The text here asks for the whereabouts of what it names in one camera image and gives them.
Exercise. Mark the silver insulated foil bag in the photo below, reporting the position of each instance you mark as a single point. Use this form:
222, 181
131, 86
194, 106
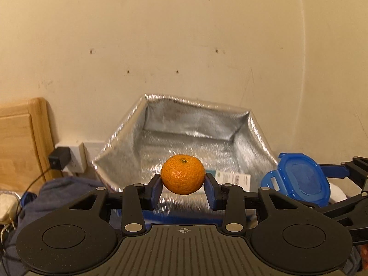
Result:
184, 123

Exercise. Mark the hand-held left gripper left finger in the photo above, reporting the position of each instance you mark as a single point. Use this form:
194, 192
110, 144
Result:
156, 191

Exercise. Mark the white wall socket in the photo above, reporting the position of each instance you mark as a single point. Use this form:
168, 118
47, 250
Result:
79, 156

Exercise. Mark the grey-blue blanket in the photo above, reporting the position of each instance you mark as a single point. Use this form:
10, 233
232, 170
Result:
63, 189

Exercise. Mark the blue plastic container lid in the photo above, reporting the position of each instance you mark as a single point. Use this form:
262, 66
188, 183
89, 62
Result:
299, 179

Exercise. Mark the wooden headboard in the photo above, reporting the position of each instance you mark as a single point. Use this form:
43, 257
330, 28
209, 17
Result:
17, 143

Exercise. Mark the flat white foam piece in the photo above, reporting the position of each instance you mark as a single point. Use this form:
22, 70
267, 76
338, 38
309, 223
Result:
338, 192

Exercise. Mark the cream foil pouch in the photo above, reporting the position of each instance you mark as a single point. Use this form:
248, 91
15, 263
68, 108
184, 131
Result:
8, 207

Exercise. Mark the black power adapter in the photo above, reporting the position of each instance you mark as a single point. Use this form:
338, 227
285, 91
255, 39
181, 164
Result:
59, 158

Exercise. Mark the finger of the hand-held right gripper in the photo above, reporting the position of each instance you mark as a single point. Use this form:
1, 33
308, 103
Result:
356, 210
356, 169

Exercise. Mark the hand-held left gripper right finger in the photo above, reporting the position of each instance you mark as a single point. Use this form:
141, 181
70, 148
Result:
211, 192

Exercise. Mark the orange tangerine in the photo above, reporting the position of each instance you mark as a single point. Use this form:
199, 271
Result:
183, 174

